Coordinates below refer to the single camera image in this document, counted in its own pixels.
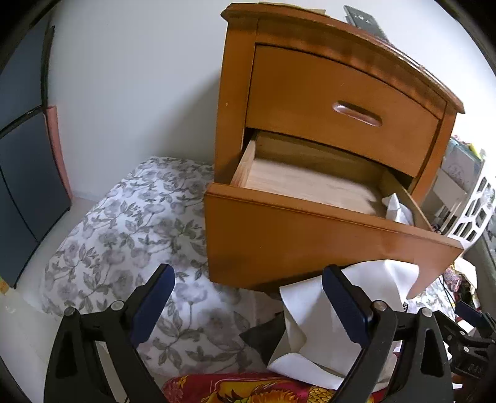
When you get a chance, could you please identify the wooden nightstand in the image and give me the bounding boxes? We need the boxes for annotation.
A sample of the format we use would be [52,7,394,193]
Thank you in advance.
[215,3,466,257]

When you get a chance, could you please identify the pink board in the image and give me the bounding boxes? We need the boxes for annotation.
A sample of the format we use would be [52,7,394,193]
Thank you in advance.
[46,105,73,199]

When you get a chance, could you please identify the dark cabinet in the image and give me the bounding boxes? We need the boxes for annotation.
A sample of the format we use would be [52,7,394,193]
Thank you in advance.
[0,25,73,290]

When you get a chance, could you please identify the grey floral blanket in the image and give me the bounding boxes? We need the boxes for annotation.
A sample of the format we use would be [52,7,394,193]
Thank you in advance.
[41,156,272,379]

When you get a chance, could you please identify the white crumpled cloth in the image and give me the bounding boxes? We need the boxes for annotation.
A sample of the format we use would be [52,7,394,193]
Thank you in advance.
[382,193,414,226]

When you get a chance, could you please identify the colourful small items pile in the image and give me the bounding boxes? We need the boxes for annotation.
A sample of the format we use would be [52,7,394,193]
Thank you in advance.
[442,267,478,296]

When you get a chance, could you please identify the red printed blanket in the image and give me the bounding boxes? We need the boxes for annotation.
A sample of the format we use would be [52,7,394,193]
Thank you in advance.
[162,372,392,403]

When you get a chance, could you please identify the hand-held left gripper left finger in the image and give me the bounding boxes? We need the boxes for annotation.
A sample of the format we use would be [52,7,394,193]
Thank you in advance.
[43,263,176,403]

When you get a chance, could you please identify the smartphone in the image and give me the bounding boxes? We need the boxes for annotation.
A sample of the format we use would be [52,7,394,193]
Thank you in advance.
[343,5,389,42]

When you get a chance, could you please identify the grey box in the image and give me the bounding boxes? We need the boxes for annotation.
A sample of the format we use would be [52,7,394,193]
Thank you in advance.
[442,141,482,187]

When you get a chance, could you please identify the wooden drawer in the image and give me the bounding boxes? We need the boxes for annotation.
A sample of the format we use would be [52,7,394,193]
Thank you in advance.
[245,44,446,177]
[204,128,464,299]

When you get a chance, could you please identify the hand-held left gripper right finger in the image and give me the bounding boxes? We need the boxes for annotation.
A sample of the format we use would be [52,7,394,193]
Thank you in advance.
[322,264,454,403]

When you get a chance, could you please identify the dark grey garment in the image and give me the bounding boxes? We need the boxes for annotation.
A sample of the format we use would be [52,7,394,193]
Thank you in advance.
[239,313,288,365]

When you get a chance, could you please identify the large white cloth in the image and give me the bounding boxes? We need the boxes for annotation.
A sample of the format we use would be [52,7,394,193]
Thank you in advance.
[267,259,421,390]

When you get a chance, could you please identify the white lattice shelf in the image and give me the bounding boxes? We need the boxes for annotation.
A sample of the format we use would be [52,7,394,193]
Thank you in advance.
[422,137,496,249]

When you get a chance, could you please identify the cream cloth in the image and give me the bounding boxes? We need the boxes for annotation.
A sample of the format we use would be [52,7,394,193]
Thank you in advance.
[263,2,327,15]

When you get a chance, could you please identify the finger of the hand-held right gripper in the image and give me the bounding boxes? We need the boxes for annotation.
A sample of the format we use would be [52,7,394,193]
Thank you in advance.
[433,311,468,350]
[454,301,491,331]

